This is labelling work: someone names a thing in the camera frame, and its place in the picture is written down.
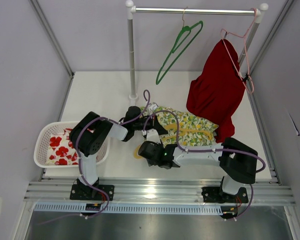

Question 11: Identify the yellow clothes hanger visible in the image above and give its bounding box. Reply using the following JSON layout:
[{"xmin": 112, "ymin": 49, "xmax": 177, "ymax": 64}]
[{"xmin": 132, "ymin": 123, "xmax": 213, "ymax": 160}]

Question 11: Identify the lemon print skirt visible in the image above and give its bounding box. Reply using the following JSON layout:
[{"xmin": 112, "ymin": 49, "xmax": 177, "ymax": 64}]
[{"xmin": 155, "ymin": 106, "xmax": 219, "ymax": 146}]

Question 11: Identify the red poppy print cloth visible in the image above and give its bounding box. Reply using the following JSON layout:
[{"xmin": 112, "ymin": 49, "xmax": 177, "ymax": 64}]
[{"xmin": 46, "ymin": 128, "xmax": 79, "ymax": 166}]

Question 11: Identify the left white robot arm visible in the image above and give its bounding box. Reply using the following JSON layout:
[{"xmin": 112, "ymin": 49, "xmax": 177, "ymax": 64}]
[{"xmin": 69, "ymin": 106, "xmax": 158, "ymax": 200}]

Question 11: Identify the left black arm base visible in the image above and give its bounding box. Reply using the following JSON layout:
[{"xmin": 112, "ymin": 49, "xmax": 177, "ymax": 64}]
[{"xmin": 69, "ymin": 179, "xmax": 115, "ymax": 201}]

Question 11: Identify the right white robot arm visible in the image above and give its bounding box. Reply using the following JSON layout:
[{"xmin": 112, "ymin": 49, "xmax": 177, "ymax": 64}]
[{"xmin": 137, "ymin": 137, "xmax": 258, "ymax": 202}]

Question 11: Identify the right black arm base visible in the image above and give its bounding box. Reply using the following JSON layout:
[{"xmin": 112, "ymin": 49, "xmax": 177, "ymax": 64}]
[{"xmin": 201, "ymin": 186, "xmax": 249, "ymax": 204}]

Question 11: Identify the red skirt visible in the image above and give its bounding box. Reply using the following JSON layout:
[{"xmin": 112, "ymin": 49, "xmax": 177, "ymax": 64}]
[{"xmin": 186, "ymin": 39, "xmax": 246, "ymax": 143}]

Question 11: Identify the green clothes hanger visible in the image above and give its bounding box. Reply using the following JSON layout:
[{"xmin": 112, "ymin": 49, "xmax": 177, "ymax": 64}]
[{"xmin": 155, "ymin": 7, "xmax": 204, "ymax": 85}]

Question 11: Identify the pink clothes hanger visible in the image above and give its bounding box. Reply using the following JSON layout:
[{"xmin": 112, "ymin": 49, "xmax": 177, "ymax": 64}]
[{"xmin": 220, "ymin": 8, "xmax": 262, "ymax": 95}]

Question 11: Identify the white perforated plastic basket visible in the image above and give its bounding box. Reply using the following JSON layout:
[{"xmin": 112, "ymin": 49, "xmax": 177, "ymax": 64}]
[{"xmin": 33, "ymin": 120, "xmax": 111, "ymax": 168}]

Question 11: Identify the white metal clothes rack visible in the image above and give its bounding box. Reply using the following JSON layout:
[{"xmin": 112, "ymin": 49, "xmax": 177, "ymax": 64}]
[{"xmin": 125, "ymin": 0, "xmax": 269, "ymax": 105}]

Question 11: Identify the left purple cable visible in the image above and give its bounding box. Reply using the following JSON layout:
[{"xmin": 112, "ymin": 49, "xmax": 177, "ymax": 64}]
[{"xmin": 74, "ymin": 89, "xmax": 151, "ymax": 201}]

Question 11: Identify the aluminium mounting rail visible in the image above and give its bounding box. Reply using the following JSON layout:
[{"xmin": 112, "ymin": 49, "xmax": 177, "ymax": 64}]
[{"xmin": 24, "ymin": 178, "xmax": 295, "ymax": 205}]

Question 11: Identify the white slotted cable duct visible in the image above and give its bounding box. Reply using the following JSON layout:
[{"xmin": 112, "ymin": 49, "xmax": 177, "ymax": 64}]
[{"xmin": 33, "ymin": 202, "xmax": 223, "ymax": 216}]

